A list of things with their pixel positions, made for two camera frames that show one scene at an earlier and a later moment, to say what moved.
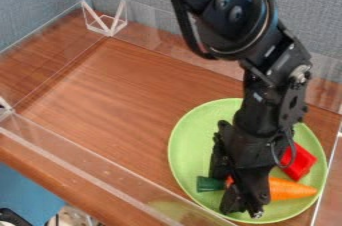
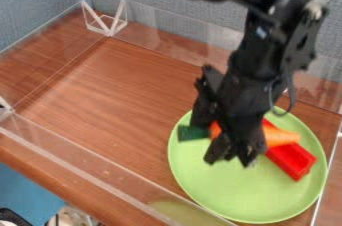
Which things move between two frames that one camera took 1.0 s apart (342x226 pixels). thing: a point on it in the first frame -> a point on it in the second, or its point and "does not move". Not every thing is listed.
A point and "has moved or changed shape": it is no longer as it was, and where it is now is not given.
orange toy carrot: (284, 189) has moved or changed shape
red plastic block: (297, 161) does not move
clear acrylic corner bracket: (105, 24) does not move
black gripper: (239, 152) -> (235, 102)
